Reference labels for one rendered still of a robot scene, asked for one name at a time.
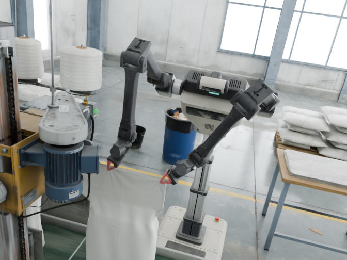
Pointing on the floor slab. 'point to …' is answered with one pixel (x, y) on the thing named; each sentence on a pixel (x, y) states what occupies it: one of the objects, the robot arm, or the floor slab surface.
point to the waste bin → (177, 137)
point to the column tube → (9, 247)
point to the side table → (281, 164)
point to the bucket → (138, 137)
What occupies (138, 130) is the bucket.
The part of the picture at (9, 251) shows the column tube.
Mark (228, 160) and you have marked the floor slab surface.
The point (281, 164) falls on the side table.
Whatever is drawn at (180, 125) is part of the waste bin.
